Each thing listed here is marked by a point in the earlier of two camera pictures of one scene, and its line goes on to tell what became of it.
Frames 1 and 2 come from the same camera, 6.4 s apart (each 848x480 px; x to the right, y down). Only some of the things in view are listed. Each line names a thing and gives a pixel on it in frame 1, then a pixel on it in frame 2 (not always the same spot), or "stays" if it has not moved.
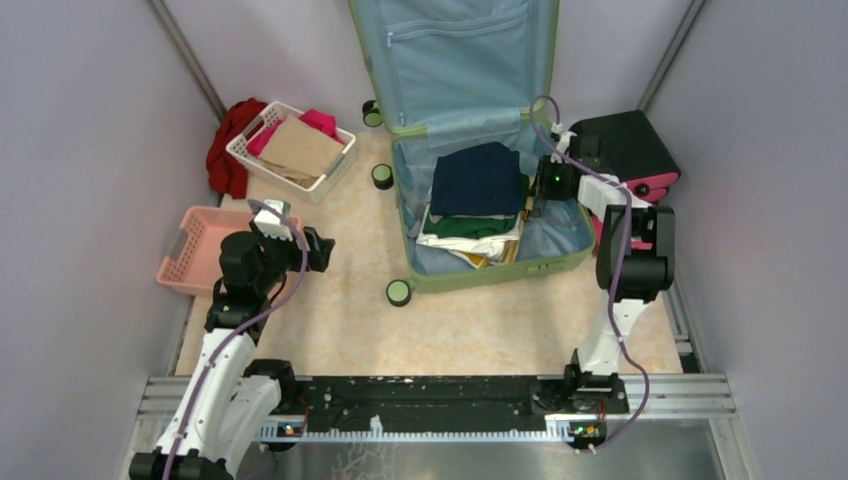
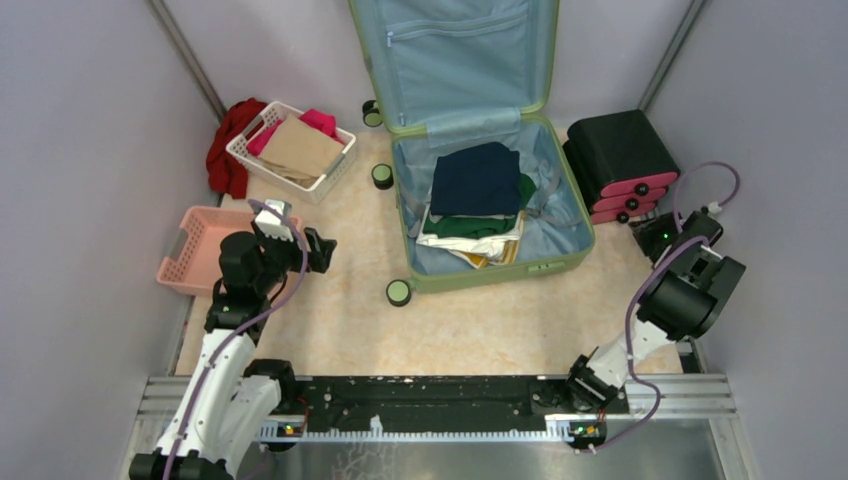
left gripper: x=315 y=244 stays
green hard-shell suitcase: x=454 y=71 stays
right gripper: x=542 y=183 -> x=654 y=232
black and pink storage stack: x=627 y=147 stays
